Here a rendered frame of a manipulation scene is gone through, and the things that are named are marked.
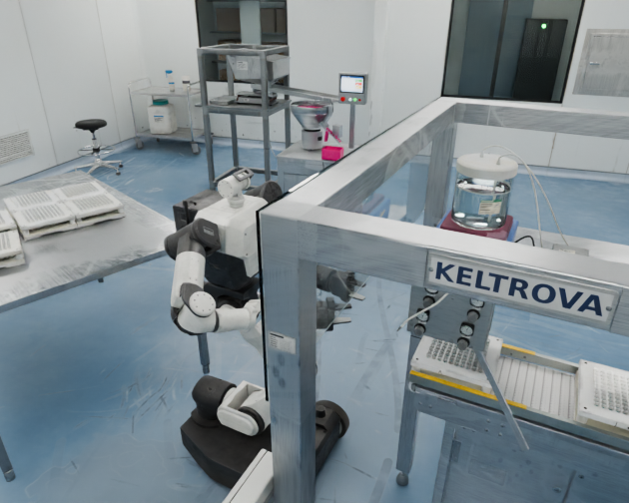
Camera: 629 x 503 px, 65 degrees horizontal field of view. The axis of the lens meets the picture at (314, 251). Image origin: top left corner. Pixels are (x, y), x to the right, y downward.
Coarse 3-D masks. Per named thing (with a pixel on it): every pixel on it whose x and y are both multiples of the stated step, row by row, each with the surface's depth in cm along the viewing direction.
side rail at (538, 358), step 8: (504, 352) 167; (512, 352) 166; (520, 352) 164; (528, 360) 164; (536, 360) 163; (544, 360) 162; (552, 360) 160; (560, 360) 160; (560, 368) 160; (568, 368) 159; (576, 368) 158
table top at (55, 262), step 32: (0, 192) 302; (32, 192) 302; (96, 224) 259; (128, 224) 259; (160, 224) 259; (32, 256) 226; (64, 256) 226; (96, 256) 226; (128, 256) 226; (160, 256) 233; (0, 288) 201; (32, 288) 201; (64, 288) 206
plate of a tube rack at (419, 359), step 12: (492, 336) 165; (420, 348) 159; (492, 348) 160; (420, 360) 154; (432, 360) 154; (492, 360) 154; (444, 372) 150; (456, 372) 149; (468, 372) 149; (480, 372) 149; (492, 372) 149; (480, 384) 147
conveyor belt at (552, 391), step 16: (512, 368) 162; (528, 368) 162; (544, 368) 162; (512, 384) 155; (528, 384) 155; (544, 384) 155; (560, 384) 155; (512, 400) 149; (528, 400) 149; (544, 400) 149; (560, 400) 149
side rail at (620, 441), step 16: (432, 384) 152; (480, 400) 146; (496, 400) 144; (528, 416) 141; (544, 416) 139; (560, 416) 138; (576, 432) 136; (592, 432) 134; (608, 432) 133; (624, 448) 132
